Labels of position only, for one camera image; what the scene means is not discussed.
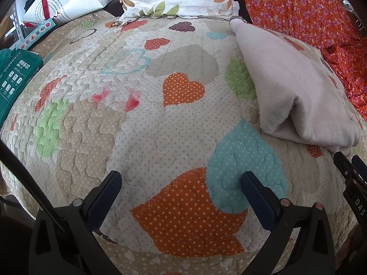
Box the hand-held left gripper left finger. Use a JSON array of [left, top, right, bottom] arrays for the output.
[[29, 170, 123, 275]]

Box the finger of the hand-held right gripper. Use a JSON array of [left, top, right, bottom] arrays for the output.
[[333, 151, 359, 197], [351, 155, 367, 185]]

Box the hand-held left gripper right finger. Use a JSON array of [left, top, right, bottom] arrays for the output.
[[241, 171, 336, 275]]

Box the pale pink cloth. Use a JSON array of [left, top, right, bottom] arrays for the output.
[[230, 19, 361, 157]]

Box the heart patterned quilt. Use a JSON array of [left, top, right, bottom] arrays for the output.
[[0, 14, 367, 275]]

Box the green cardboard box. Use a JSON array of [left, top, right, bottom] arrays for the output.
[[0, 48, 43, 124]]

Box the orange floral cloth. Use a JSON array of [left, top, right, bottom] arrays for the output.
[[231, 0, 367, 115]]

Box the colourful printed flat box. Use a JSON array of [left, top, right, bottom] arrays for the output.
[[16, 17, 56, 50]]

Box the grey metal rack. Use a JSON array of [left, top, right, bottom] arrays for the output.
[[7, 4, 28, 49]]

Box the white paper bag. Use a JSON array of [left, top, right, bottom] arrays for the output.
[[21, 0, 115, 26]]

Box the black cable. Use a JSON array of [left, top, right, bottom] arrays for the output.
[[0, 142, 68, 232]]

